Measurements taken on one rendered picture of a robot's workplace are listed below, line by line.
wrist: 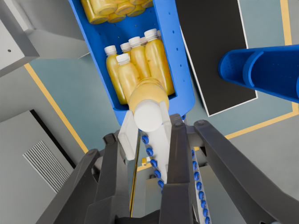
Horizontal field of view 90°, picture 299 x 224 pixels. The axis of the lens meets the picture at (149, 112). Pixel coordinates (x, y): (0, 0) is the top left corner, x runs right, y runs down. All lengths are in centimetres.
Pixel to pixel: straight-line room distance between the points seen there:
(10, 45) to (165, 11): 52
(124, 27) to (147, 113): 51
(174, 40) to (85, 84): 144
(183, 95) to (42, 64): 170
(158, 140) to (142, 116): 61
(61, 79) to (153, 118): 172
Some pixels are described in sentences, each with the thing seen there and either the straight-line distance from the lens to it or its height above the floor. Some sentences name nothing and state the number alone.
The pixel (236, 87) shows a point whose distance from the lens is 172.
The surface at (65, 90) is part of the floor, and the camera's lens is 189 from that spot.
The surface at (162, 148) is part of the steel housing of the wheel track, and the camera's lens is 83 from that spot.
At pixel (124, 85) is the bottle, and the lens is 48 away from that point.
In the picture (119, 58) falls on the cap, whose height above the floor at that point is 113.
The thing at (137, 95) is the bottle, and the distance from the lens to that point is 23.
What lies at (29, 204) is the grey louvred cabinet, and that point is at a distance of 181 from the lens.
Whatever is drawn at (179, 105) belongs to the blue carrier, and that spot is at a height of 121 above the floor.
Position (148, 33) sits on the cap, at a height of 112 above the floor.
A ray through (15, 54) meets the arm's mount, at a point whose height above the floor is 108.
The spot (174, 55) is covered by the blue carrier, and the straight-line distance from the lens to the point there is 42.
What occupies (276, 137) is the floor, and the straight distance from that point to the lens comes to 242.
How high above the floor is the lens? 161
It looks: 70 degrees down
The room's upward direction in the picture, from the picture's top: 180 degrees counter-clockwise
